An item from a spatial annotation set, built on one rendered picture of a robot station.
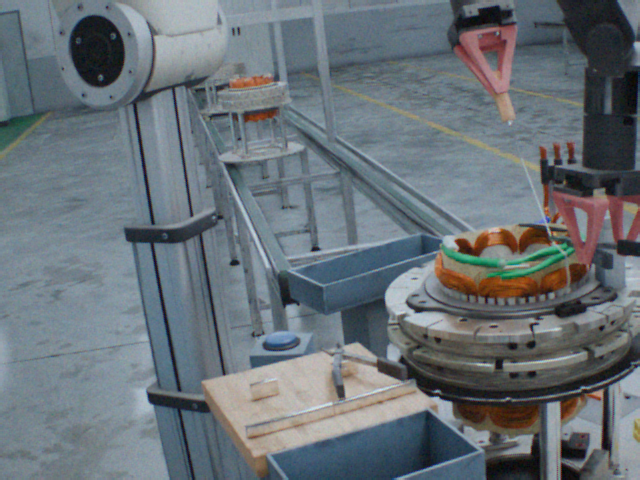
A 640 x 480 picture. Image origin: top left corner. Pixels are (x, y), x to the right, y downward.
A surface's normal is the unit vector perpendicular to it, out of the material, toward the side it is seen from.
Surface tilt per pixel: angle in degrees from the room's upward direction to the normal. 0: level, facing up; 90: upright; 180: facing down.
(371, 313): 90
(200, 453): 90
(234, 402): 0
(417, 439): 90
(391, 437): 90
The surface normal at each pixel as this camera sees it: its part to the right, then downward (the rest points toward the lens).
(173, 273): -0.45, 0.28
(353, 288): 0.49, 0.17
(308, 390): -0.12, -0.96
